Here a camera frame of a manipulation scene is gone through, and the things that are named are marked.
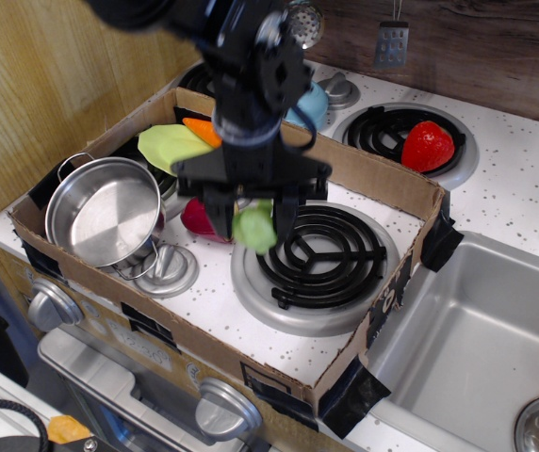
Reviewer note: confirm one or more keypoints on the silver stove knob middle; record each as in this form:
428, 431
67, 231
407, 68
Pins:
241, 203

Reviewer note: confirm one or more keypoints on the light blue plastic bowl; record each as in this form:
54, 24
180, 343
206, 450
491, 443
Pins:
311, 108

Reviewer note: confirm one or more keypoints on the silver stove knob front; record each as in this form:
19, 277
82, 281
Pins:
167, 272

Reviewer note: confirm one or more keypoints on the back right black burner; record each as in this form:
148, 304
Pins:
382, 130

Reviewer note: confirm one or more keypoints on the front right black burner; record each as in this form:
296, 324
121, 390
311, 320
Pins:
321, 281

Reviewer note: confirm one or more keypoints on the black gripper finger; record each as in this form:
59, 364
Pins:
219, 205
286, 206

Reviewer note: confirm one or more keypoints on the silver oven door handle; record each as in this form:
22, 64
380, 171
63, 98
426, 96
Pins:
131, 404

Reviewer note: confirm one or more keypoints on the silver metal pot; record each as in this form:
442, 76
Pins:
109, 213

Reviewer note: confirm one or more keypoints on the silver stove knob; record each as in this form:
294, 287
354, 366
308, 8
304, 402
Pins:
341, 92
167, 272
241, 203

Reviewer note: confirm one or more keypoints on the cardboard fence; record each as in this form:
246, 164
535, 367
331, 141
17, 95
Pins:
311, 391

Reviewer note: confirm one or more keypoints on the silver sink basin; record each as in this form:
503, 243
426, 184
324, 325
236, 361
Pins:
460, 358

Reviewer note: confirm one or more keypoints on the silver stove knob back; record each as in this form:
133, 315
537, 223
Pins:
341, 92

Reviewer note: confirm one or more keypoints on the orange toy carrot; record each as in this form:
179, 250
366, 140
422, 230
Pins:
204, 130

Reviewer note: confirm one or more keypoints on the silver oven knob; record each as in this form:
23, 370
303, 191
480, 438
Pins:
223, 413
50, 307

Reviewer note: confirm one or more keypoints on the red toy strawberry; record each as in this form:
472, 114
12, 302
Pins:
427, 147

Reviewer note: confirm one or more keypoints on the green toy broccoli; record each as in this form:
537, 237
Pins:
253, 228

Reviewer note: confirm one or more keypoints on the hanging metal spatula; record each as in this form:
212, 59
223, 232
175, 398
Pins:
392, 41

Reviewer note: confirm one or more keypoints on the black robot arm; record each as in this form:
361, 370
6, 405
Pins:
258, 74

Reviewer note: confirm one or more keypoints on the yellow-green plastic plate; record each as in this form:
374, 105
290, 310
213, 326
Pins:
164, 145

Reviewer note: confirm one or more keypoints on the silver oven knob left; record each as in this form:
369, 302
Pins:
50, 307

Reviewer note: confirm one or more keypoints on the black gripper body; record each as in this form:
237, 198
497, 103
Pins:
274, 170

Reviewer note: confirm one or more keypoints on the back left black burner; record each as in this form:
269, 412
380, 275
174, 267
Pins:
197, 79

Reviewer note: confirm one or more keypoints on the red toy radish half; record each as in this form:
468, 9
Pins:
195, 220

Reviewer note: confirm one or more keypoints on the silver oven knob right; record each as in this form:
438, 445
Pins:
223, 413

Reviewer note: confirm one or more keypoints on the orange object bottom left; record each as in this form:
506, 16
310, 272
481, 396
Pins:
64, 429

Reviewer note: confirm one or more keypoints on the hanging metal strainer ladle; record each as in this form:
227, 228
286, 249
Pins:
306, 22

